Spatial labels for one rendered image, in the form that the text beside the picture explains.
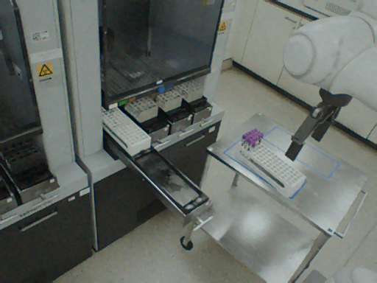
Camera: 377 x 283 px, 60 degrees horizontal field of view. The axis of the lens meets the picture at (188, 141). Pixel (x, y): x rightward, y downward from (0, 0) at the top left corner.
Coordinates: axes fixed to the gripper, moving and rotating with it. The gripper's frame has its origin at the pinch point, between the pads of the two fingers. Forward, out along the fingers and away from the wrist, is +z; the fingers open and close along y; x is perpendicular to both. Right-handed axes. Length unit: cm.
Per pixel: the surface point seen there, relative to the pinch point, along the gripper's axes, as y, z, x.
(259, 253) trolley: 27, 94, -2
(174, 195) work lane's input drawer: -16, 43, 28
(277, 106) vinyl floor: 195, 131, 91
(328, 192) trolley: 36, 40, -9
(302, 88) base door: 215, 110, 84
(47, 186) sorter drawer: -50, 47, 61
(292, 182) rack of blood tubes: 21.9, 34.8, 2.0
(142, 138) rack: -10, 39, 56
